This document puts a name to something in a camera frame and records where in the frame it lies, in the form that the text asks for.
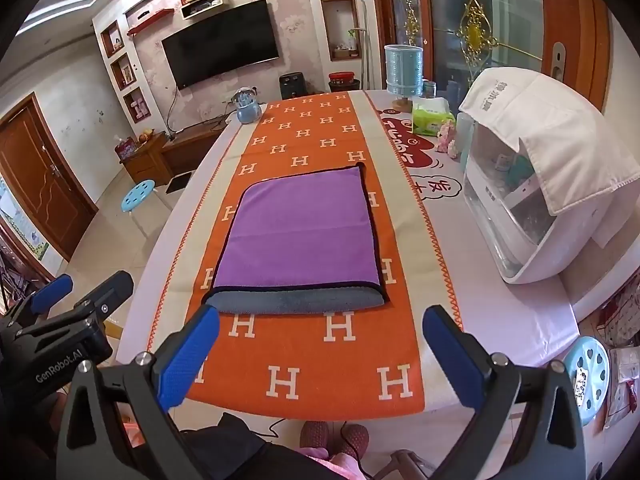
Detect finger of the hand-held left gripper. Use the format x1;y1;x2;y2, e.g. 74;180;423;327
20;274;75;328
70;270;135;323

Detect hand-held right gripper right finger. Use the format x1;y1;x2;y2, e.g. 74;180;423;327
421;304;587;480

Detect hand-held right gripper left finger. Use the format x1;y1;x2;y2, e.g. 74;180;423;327
56;304;222;480

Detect purple towel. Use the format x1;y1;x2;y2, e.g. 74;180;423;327
201;162;391;316

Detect blue round stool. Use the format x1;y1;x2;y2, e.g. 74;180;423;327
120;179;171;237
563;336;611;429

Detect dark trousers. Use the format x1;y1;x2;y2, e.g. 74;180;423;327
172;412;361;480

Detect brown wooden door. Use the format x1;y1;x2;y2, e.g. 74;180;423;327
0;92;99;262

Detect orange patterned blanket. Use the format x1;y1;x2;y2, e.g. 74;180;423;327
147;91;463;421

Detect pink slipper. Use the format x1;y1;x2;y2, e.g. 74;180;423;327
332;423;370;462
299;420;331;456

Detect white countertop appliance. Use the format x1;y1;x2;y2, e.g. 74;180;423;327
462;110;622;286

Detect wooden television cabinet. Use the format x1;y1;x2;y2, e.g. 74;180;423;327
119;119;232;187

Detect printed white table cover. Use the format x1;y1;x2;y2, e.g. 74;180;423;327
364;89;582;367

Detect plastic bags pile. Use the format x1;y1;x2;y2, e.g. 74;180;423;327
594;269;640;429

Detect pink toy figure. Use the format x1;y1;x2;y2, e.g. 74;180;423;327
434;124;459;157

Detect blue kettle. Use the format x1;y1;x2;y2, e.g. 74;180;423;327
233;87;261;125

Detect green tissue pack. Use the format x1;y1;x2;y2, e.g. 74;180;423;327
411;97;457;136

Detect white cloth cover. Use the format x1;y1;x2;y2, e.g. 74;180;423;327
459;67;640;217

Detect black flat television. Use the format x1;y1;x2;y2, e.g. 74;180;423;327
161;0;280;90

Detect blue cylindrical table lamp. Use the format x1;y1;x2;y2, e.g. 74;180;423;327
383;44;425;112

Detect glass sliding door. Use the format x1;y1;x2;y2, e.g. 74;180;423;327
370;0;614;112

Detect wall poster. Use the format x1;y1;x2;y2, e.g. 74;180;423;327
0;175;51;267

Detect red wall shelf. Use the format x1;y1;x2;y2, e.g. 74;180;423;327
126;8;175;36

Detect white wall shelf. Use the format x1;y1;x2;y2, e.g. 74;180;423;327
180;0;224;20

